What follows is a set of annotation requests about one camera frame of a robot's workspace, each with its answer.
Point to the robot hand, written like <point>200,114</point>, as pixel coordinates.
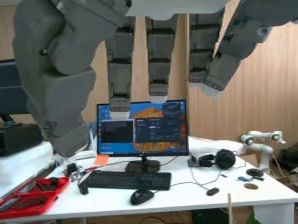
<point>66,66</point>

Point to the large black box device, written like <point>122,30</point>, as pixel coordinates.
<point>19,138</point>

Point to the computer screen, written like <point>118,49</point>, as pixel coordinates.
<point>150,133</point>

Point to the orange paper note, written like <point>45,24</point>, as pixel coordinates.
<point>99,160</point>

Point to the red tray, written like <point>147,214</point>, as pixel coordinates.
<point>43,186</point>
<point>23,205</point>

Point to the black keyboard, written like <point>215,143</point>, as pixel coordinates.
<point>127,180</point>

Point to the black mouse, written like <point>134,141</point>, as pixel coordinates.
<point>141,196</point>

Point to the black headphones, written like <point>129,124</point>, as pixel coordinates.
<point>219,159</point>

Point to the white desk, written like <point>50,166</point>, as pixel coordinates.
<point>186,196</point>

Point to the small white jointed device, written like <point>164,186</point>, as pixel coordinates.
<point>260,143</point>

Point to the small black oval object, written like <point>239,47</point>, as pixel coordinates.
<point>212,191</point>

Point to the thin stick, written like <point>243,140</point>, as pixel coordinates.
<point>230,210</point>

